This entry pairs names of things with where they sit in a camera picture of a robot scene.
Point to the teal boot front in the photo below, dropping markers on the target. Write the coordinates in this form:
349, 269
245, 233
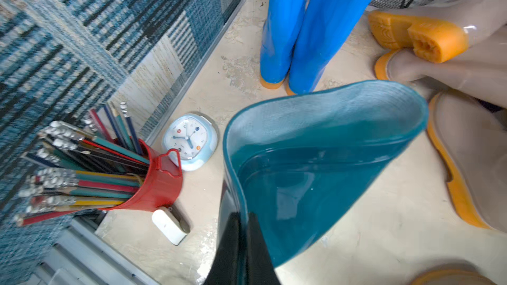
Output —
452, 277

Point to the bundle of pens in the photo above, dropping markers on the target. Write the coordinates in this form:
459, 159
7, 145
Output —
95, 168

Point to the white small box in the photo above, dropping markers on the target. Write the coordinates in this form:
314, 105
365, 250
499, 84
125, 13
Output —
172, 223

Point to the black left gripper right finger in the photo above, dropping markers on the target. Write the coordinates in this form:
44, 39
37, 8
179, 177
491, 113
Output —
259, 268

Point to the blue rain boot upright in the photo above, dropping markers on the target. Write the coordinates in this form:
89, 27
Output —
280, 32

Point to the teal boot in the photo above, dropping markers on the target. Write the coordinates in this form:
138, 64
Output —
299, 163
452, 277

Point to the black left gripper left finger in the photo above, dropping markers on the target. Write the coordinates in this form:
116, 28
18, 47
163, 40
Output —
224, 270

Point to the aluminium front rail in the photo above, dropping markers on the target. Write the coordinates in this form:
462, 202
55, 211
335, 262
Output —
81, 257

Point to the beige boot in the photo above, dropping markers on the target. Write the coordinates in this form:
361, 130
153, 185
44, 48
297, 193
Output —
472, 143
479, 72
440, 30

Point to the beige boot front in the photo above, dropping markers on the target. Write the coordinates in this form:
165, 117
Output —
472, 143

